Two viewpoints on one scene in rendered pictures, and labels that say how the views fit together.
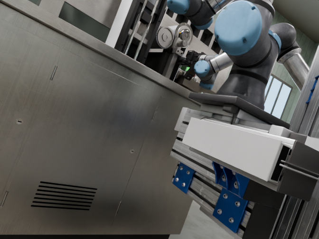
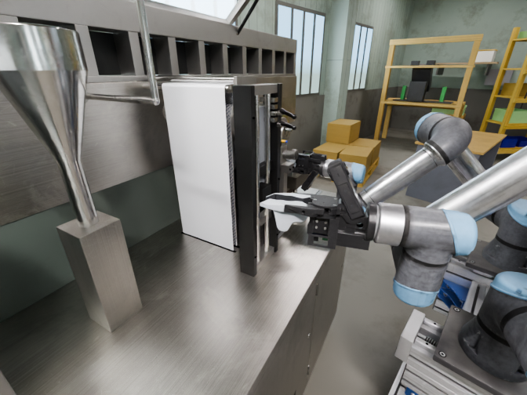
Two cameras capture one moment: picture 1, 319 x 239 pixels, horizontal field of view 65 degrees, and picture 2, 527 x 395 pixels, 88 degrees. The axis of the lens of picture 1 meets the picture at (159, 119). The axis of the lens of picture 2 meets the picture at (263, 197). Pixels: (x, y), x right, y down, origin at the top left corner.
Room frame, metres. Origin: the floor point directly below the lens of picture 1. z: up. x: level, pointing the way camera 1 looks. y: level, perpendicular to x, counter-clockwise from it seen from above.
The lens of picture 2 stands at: (0.55, 0.51, 1.47)
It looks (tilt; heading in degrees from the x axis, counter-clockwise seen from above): 25 degrees down; 339
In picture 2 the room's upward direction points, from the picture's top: straight up
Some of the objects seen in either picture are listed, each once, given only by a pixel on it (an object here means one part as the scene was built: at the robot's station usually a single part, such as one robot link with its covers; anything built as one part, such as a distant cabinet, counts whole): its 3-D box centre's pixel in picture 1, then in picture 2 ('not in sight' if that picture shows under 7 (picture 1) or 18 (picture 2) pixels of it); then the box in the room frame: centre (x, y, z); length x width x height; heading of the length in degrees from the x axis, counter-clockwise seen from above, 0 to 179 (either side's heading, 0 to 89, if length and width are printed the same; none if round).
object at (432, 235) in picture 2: not in sight; (433, 231); (0.82, 0.08, 1.21); 0.11 x 0.08 x 0.09; 52
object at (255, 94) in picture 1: (242, 92); (500, 338); (0.77, -0.21, 0.87); 0.15 x 0.15 x 0.10
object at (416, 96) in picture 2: not in sight; (426, 95); (5.00, -4.96, 1.02); 1.51 x 1.35 x 2.03; 26
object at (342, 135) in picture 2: not in sight; (348, 149); (3.95, -2.27, 0.36); 1.31 x 0.99 x 0.73; 116
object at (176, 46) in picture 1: (172, 62); (284, 183); (1.48, 0.05, 1.05); 0.06 x 0.05 x 0.31; 39
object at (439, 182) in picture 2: not in sight; (455, 164); (2.82, -3.11, 0.35); 1.31 x 0.68 x 0.70; 111
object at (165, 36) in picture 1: (153, 38); not in sight; (1.56, 0.22, 1.17); 0.26 x 0.12 x 0.12; 39
